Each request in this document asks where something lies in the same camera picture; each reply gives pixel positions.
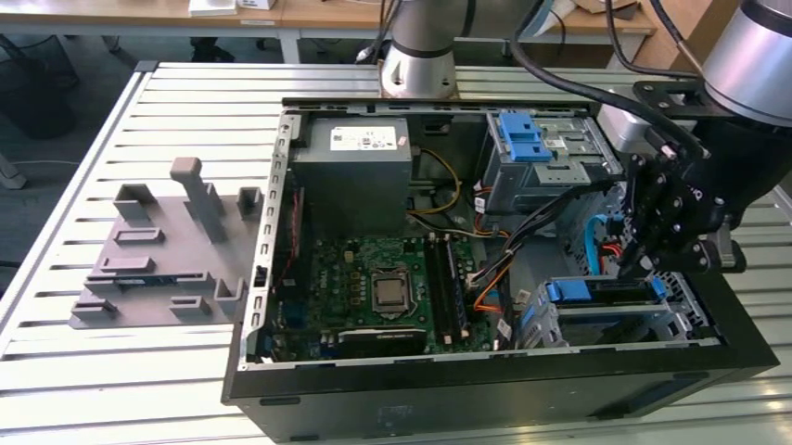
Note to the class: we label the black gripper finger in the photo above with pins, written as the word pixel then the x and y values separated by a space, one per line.
pixel 649 199
pixel 679 252

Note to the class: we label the hard disk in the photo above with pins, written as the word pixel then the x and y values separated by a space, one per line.
pixel 571 292

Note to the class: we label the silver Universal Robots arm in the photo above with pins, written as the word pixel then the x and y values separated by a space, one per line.
pixel 754 60

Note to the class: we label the metal disk bay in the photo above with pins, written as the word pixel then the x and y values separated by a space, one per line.
pixel 618 311

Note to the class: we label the metal optical drive cage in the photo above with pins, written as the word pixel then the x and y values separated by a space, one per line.
pixel 512 185

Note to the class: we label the blue plastic drive latch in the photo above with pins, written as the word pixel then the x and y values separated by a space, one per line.
pixel 522 139

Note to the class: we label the RAM stick in motherboard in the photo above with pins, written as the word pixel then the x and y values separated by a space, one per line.
pixel 459 287

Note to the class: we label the wooden cabinet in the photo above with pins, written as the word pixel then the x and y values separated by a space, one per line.
pixel 705 18

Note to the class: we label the brown cardboard piece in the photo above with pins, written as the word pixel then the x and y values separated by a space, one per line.
pixel 590 5

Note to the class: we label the black open PC case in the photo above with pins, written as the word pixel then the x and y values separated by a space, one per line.
pixel 494 398

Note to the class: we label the silver CPU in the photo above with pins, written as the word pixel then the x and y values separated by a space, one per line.
pixel 388 289

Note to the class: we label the grey Dell power supply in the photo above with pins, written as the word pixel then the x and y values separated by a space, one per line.
pixel 352 194

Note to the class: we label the green motherboard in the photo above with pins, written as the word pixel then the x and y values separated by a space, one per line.
pixel 346 278

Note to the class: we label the black graphics card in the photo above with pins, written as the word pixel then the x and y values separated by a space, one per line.
pixel 380 340

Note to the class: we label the small white box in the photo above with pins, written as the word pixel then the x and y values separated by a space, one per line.
pixel 256 3

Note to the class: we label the grey parts rack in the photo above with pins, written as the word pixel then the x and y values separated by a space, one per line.
pixel 179 259

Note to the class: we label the RAM stick in rack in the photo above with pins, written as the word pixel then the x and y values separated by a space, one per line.
pixel 155 280

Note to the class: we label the wooden desk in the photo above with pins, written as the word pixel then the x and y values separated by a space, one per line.
pixel 155 21

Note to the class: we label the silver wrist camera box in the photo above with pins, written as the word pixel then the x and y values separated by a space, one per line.
pixel 618 125

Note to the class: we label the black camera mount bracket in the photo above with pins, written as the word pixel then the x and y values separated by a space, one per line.
pixel 643 88

